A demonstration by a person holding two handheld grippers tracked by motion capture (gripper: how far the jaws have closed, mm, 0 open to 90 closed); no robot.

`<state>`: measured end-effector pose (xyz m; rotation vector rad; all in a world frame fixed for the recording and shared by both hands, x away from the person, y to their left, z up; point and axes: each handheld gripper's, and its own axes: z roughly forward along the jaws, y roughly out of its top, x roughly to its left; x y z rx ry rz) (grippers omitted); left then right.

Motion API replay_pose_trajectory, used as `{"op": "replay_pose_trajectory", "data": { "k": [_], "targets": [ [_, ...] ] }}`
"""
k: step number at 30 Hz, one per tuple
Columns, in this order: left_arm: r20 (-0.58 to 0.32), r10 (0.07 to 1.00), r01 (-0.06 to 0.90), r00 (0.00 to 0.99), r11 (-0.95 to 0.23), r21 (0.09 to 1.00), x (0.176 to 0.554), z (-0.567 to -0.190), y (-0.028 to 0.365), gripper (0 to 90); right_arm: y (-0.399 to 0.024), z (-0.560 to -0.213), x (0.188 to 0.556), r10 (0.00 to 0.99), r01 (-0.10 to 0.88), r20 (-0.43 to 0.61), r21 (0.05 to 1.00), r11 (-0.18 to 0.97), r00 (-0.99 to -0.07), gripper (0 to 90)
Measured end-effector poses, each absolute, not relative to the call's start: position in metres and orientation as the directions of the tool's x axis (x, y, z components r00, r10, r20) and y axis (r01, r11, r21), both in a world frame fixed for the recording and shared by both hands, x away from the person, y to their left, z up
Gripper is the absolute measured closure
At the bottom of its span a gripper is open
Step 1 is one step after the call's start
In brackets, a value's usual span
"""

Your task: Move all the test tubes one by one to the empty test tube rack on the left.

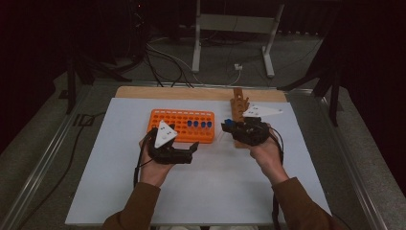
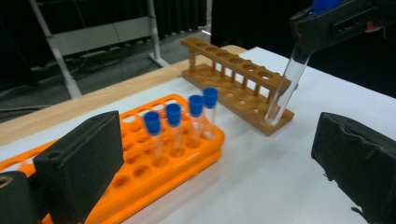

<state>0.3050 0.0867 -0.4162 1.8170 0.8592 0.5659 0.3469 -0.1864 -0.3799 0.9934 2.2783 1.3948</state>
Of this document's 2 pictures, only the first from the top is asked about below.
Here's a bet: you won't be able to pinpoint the metal frame rail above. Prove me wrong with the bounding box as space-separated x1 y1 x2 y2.
0 84 94 230
319 95 389 230

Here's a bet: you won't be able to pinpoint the person's right hand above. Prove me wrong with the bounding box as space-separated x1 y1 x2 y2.
249 137 290 186

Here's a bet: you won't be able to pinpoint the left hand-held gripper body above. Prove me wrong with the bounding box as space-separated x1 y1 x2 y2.
147 120 194 166

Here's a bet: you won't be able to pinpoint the left hand-held gripper cable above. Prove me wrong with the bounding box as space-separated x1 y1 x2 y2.
132 128 158 190

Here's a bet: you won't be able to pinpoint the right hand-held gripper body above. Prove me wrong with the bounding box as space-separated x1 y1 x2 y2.
232 104 283 148

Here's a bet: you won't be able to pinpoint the black floor cables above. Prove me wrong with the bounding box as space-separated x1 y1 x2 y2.
143 47 195 89

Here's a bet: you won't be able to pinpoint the right hand-held gripper cable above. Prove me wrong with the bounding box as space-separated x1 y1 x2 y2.
268 126 285 230

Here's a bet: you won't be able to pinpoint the wooden tube rack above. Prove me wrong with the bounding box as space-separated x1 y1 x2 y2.
230 87 256 150

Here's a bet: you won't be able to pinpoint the hand-held gripper cable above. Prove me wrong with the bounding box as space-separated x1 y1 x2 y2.
132 128 158 190
268 126 285 230

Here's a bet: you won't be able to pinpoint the black tripod stand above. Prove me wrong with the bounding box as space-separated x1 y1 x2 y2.
64 52 134 115
277 32 345 127

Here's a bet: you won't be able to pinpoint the person's left hand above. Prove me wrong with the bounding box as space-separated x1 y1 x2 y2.
139 138 175 188

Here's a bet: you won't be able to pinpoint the thin black floor cable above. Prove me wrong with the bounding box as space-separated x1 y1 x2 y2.
15 111 107 230

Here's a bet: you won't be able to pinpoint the white table mat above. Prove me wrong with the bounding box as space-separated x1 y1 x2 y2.
64 97 334 226

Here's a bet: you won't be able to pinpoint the orange plastic tube rack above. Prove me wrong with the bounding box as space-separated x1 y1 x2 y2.
147 108 215 145

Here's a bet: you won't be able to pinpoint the white metal stand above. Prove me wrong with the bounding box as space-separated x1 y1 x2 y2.
191 0 285 79

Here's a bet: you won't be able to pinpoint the white floor cable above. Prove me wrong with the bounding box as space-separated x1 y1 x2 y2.
147 42 242 87

